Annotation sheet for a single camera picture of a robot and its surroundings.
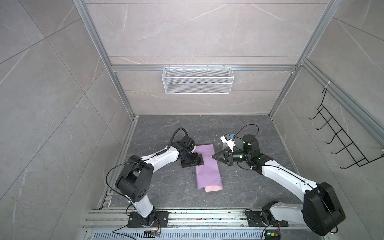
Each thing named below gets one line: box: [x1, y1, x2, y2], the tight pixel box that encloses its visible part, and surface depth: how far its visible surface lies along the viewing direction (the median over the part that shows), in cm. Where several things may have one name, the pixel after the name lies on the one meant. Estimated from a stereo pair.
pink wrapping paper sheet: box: [194, 144, 224, 193], surface depth 84 cm
